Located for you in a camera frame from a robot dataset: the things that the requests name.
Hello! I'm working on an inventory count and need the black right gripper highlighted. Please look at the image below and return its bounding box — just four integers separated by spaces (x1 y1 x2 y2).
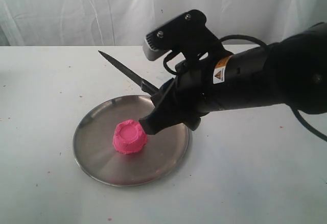
138 53 233 135

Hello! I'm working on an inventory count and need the black knife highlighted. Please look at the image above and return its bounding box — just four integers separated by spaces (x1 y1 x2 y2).
98 50 159 95

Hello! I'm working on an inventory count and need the pink dough lump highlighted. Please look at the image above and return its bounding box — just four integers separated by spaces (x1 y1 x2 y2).
112 119 148 155

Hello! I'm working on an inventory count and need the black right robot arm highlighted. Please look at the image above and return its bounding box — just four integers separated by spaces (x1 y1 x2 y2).
139 23 326 135

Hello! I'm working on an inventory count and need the round steel plate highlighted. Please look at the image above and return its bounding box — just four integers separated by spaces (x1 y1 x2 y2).
73 95 192 186

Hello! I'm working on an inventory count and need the white backdrop curtain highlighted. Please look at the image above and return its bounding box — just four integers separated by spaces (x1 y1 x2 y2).
1 0 326 46

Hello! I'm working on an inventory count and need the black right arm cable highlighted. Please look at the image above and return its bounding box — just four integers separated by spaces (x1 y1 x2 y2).
163 34 327 142

